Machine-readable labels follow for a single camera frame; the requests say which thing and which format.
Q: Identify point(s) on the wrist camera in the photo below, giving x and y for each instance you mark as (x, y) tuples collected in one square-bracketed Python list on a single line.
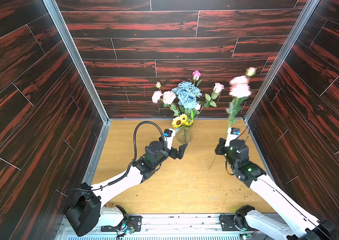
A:
[(169, 135), (232, 134)]

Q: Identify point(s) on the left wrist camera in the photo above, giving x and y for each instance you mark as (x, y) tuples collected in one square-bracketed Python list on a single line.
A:
[(169, 135)]

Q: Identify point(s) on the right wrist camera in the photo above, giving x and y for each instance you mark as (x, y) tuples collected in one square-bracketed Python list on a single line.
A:
[(232, 134)]

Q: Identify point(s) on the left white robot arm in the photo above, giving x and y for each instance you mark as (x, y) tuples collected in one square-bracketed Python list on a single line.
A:
[(87, 204)]

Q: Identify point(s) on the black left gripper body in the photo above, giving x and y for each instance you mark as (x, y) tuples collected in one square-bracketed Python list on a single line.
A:
[(172, 154)]

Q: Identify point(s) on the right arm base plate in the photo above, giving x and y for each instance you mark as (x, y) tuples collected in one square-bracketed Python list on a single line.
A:
[(229, 223)]

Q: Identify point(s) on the pale pink rosebud stem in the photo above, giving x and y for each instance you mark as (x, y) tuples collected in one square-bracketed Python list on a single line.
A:
[(209, 99)]

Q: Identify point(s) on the aluminium front rail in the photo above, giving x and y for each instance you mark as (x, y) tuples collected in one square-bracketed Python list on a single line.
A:
[(191, 227)]

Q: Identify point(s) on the pink carnation stem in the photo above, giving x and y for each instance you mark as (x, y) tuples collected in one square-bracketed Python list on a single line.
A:
[(239, 91), (172, 99)]

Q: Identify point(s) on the blue rose bunch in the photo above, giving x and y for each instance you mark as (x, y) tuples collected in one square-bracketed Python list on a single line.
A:
[(187, 94)]

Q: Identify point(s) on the clear glass vase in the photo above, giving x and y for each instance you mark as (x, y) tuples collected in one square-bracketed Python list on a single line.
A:
[(184, 135)]

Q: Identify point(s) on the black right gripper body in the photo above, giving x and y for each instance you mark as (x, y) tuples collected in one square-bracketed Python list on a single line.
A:
[(225, 147)]

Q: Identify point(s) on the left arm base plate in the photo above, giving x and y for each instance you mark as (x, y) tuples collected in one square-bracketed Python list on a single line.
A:
[(128, 225)]

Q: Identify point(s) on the magenta rosebud stem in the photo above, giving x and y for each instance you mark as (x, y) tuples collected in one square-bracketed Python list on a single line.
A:
[(195, 76)]

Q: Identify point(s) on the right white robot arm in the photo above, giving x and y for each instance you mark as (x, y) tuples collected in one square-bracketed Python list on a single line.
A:
[(298, 223)]

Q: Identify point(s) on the yellow sunflower bunch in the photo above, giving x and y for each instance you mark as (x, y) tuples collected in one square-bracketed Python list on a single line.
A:
[(182, 121)]

